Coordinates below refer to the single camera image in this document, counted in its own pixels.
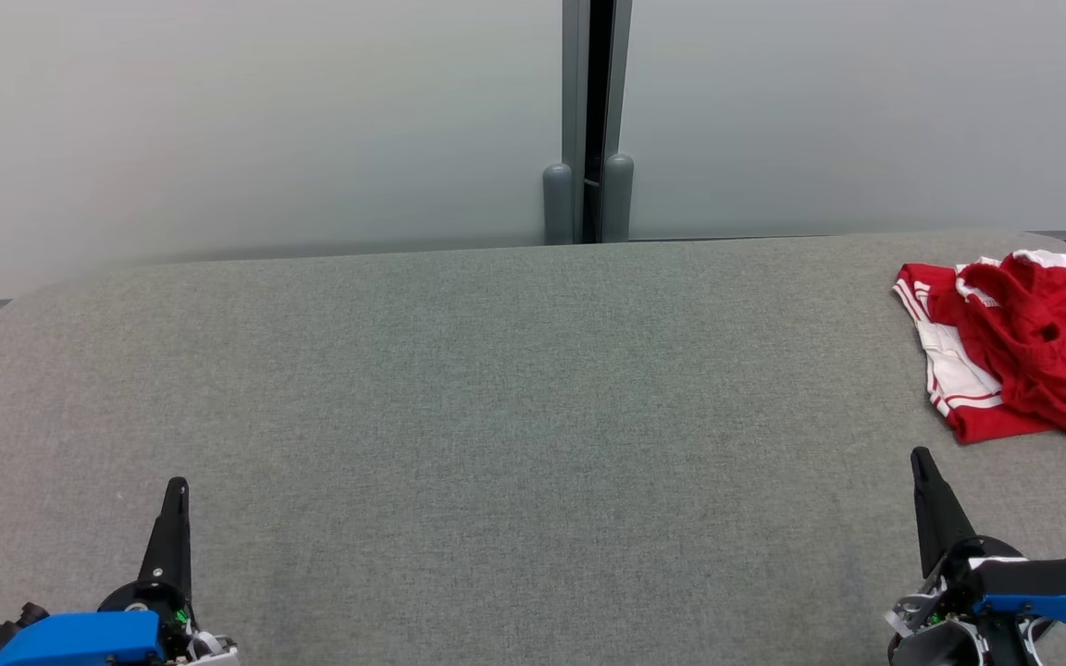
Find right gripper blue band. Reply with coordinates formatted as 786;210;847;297
885;447;1066;666

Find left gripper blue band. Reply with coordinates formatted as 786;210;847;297
0;477;239;666

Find red basketball jersey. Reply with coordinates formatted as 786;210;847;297
892;259;1057;446

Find red basketball shorts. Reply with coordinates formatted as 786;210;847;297
952;248;1066;457

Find grey partition post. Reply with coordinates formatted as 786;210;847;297
542;0;589;246
600;0;636;244

